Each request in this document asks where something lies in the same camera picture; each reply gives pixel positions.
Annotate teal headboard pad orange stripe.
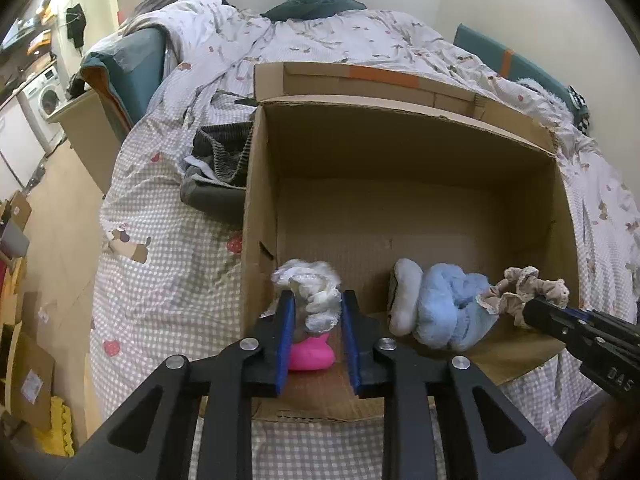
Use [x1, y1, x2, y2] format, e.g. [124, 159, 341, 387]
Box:
[452, 23, 576, 107]

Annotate beige bedside cabinet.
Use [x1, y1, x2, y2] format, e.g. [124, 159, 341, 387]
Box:
[50, 89, 132, 197]

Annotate fluffy white blanket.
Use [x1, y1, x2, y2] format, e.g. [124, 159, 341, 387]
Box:
[515, 77, 571, 112]

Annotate beige lace scrunchie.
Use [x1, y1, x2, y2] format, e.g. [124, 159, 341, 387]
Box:
[475, 266, 571, 331]

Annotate white washing machine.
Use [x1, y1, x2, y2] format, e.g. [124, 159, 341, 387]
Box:
[20, 67, 68, 153]

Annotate yellow foam mat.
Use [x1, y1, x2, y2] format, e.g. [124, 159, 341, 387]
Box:
[32, 395, 77, 457]

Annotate dark teal pillow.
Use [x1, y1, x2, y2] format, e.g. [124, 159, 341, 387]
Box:
[260, 0, 368, 22]

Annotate dark grey folded clothes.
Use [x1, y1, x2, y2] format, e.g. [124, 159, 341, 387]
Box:
[180, 122, 257, 226]

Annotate cardboard box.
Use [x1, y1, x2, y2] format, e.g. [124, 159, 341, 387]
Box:
[0, 320, 57, 429]
[240, 61, 581, 423]

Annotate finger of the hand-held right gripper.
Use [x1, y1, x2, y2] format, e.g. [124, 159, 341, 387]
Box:
[522, 296, 593, 356]
[562, 307, 640, 343]

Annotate teal cushion orange edge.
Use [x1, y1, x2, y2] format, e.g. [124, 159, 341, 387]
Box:
[79, 27, 168, 142]

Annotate black white checkered cloth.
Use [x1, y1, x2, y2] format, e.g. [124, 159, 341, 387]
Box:
[567, 87, 594, 136]

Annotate flat cardboard box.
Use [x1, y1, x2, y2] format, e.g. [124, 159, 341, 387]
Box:
[0, 320, 57, 429]

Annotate blue fuzzy sock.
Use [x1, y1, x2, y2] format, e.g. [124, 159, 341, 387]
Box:
[412, 262, 501, 352]

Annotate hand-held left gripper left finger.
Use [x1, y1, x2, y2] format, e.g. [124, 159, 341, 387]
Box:
[60, 290, 297, 480]

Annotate white patterned duvet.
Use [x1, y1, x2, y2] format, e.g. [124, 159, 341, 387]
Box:
[125, 0, 640, 306]

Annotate light blue fluffy slipper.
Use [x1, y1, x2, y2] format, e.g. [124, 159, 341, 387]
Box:
[389, 258, 426, 337]

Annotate black hanging garment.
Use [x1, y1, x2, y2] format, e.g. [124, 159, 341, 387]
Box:
[66, 4, 87, 57]

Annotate grey striped blanket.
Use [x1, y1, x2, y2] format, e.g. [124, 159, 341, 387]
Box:
[125, 0, 193, 27]

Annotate white kitchen cabinet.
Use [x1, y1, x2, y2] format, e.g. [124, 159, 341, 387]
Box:
[0, 105, 38, 196]

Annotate white frilly scrunchie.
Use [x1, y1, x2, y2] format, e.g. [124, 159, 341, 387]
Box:
[271, 258, 344, 338]

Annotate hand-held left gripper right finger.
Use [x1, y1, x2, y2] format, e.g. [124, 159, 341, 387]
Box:
[341, 290, 576, 480]

